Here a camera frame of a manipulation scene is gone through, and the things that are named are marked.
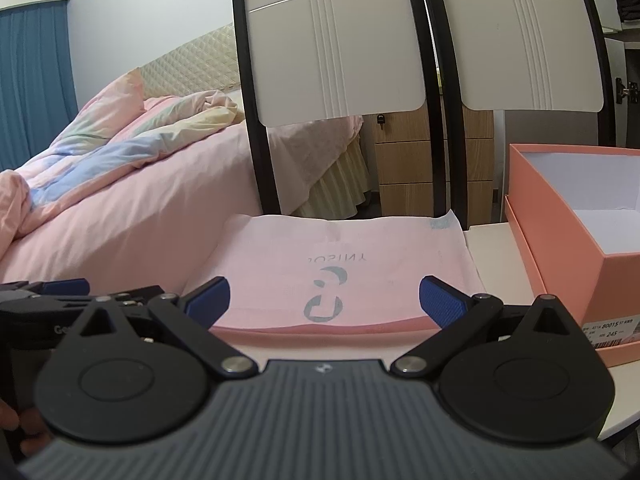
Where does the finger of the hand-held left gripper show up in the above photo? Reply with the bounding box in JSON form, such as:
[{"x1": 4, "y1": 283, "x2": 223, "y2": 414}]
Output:
[
  {"x1": 30, "y1": 285, "x2": 167, "y2": 320},
  {"x1": 0, "y1": 279, "x2": 92, "y2": 302}
]

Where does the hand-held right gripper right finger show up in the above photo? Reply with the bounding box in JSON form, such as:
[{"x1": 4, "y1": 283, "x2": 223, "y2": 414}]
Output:
[{"x1": 390, "y1": 275, "x2": 577, "y2": 379}]

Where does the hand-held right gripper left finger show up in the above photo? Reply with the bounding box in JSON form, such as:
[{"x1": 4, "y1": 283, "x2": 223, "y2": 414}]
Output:
[{"x1": 75, "y1": 276, "x2": 259, "y2": 379}]

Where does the person's left hand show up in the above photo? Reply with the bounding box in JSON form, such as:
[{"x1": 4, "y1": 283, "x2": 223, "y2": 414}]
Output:
[{"x1": 0, "y1": 397, "x2": 53, "y2": 458}]

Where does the pastel patterned quilt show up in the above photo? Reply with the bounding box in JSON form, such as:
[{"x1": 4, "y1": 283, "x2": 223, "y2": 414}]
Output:
[{"x1": 0, "y1": 89, "x2": 247, "y2": 261}]

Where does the wooden drawer cabinet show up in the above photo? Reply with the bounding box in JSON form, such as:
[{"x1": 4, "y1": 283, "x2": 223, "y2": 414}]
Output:
[{"x1": 362, "y1": 107, "x2": 509, "y2": 222}]

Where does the cream bed skirt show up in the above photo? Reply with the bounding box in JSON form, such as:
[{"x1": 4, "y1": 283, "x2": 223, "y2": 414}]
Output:
[{"x1": 292, "y1": 135, "x2": 374, "y2": 221}]

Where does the pastel pillow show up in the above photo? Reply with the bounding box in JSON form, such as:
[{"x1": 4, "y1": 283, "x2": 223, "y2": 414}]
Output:
[{"x1": 52, "y1": 67, "x2": 148, "y2": 157}]

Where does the blue curtain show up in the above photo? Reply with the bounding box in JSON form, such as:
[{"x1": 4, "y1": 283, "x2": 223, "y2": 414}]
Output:
[{"x1": 0, "y1": 0, "x2": 79, "y2": 173}]

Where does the beige quilted headboard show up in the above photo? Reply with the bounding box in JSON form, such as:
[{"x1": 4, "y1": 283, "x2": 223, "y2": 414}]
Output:
[{"x1": 139, "y1": 22, "x2": 244, "y2": 100}]

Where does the white wardrobe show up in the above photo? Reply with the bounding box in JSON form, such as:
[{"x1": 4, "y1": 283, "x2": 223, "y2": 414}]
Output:
[{"x1": 582, "y1": 0, "x2": 640, "y2": 150}]

